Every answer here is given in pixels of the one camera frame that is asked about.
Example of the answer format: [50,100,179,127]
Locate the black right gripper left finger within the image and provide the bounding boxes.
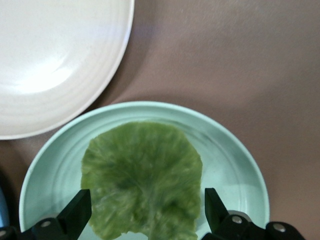
[0,188,93,240]

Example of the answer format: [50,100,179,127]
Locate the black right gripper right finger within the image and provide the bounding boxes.
[201,187,307,240]

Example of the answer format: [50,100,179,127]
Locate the green lettuce leaf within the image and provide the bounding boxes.
[80,121,204,240]

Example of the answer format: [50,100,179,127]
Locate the light green plate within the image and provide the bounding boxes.
[18,100,270,240]

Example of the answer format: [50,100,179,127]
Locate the beige plate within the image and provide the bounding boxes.
[0,0,136,141]

